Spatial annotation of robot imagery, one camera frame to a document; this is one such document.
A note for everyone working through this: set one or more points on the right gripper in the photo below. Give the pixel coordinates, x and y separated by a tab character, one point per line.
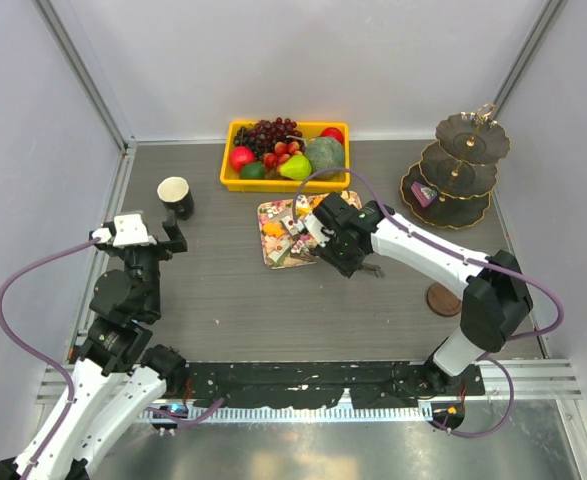
347	267

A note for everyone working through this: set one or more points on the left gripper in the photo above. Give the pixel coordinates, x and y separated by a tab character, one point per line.
176	242

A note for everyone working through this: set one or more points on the metal serving tongs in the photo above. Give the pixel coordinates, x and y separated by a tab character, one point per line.
371	269

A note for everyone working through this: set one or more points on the floral serving tray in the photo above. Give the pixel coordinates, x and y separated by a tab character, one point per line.
273	212

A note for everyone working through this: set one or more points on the yellow plastic fruit bin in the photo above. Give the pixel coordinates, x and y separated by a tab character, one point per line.
230	178

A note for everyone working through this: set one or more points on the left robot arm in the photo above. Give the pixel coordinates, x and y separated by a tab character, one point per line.
117	375

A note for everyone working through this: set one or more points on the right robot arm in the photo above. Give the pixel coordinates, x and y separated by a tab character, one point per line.
493	295

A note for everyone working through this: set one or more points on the black paper cup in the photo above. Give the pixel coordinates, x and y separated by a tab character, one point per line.
176	195

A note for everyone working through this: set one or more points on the chocolate cake slice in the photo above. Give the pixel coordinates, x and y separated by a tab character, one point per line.
300	251

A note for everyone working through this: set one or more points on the green melon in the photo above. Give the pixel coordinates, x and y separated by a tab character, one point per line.
324	153

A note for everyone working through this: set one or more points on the orange fish cookie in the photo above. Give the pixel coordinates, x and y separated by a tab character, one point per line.
273	229

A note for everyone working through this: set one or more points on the green white cake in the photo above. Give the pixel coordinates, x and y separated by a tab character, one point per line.
279	254

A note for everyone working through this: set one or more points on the green pear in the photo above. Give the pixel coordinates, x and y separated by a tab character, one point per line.
297	168

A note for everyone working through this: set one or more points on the red cherries cluster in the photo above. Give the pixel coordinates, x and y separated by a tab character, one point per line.
281	153

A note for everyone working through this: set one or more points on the green lime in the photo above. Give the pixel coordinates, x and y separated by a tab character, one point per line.
252	171

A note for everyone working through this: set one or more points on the red apple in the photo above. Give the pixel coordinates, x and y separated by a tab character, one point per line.
241	156

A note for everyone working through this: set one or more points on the round wooden coaster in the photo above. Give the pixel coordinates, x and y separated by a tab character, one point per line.
442	302

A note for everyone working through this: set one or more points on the three-tier black cake stand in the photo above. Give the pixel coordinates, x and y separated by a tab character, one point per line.
462	166

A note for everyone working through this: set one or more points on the dark red grape bunch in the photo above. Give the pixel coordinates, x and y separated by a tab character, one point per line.
262	136

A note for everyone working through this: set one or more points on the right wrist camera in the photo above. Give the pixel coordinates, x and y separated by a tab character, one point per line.
321	234

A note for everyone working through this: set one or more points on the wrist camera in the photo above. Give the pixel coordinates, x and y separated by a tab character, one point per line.
321	234
124	230

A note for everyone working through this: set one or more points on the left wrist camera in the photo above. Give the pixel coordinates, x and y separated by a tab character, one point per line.
124	230

